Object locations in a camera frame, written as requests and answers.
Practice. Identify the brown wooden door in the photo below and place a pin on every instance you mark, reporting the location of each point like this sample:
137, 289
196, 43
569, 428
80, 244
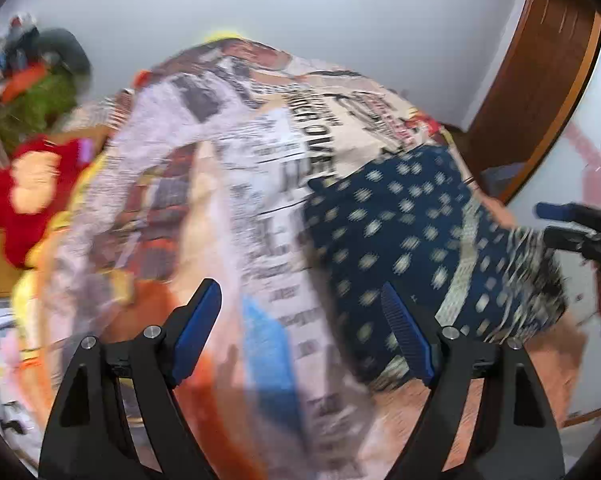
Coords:
540, 85

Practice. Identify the grey cushion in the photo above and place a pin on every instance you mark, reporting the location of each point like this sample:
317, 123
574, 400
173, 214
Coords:
68, 50

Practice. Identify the navy patterned hoodie beige hood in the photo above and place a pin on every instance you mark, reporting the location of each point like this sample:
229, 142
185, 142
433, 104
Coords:
405, 240

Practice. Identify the yellow pillow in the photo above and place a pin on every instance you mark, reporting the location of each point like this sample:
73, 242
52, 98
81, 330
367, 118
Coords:
223, 38

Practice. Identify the green patterned box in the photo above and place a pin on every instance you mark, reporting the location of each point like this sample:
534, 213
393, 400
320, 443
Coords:
35, 105

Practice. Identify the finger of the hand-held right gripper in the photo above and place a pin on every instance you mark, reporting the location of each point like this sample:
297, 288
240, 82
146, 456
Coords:
555, 211
570, 241

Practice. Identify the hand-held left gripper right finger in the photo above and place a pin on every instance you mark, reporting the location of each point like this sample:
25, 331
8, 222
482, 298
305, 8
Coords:
405, 327

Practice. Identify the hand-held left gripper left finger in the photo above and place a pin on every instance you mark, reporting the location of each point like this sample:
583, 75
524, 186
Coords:
198, 327

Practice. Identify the printed blanket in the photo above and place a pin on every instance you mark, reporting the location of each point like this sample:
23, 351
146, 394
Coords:
230, 170

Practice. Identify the red plush toy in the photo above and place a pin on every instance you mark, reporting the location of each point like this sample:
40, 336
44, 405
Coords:
25, 195

